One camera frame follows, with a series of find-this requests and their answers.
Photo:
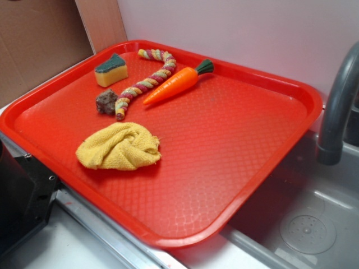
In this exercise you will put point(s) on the red plastic tray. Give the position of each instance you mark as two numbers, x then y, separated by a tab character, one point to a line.
219	140

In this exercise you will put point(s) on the brown cardboard panel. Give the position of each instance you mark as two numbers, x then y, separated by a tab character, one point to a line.
40	39

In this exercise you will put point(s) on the brown rock chunk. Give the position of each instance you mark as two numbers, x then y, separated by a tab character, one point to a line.
105	102

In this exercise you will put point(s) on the grey curved faucet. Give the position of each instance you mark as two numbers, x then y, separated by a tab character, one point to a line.
340	120

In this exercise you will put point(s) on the grey plastic sink basin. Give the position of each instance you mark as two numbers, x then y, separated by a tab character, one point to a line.
304	214

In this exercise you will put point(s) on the orange plastic carrot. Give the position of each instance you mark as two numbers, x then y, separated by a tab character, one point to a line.
180	82

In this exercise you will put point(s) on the yellow crumpled cloth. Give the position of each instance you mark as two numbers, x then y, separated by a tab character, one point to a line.
120	146

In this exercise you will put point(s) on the green and yellow sponge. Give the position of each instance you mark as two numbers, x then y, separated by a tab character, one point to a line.
111	71

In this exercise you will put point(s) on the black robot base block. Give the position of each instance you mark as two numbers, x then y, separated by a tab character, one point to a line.
28	189

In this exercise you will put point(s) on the multicolour twisted rope toy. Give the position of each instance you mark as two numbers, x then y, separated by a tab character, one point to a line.
147	84

